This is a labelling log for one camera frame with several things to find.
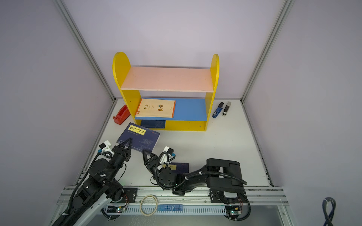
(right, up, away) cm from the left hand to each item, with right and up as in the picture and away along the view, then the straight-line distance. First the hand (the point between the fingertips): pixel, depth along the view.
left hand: (132, 139), depth 68 cm
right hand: (+5, -8, 0) cm, 10 cm away
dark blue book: (+3, +5, +34) cm, 35 cm away
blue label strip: (+19, -35, +1) cm, 40 cm away
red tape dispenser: (-21, +12, +35) cm, 42 cm away
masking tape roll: (+12, -35, +3) cm, 37 cm away
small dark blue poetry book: (+5, 0, +3) cm, 5 cm away
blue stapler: (+53, +15, +41) cm, 69 cm away
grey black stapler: (+59, +17, +39) cm, 73 cm away
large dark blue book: (+23, -20, +13) cm, 33 cm away
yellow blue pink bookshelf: (+30, +12, +24) cm, 40 cm away
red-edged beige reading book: (+4, +17, +26) cm, 31 cm away
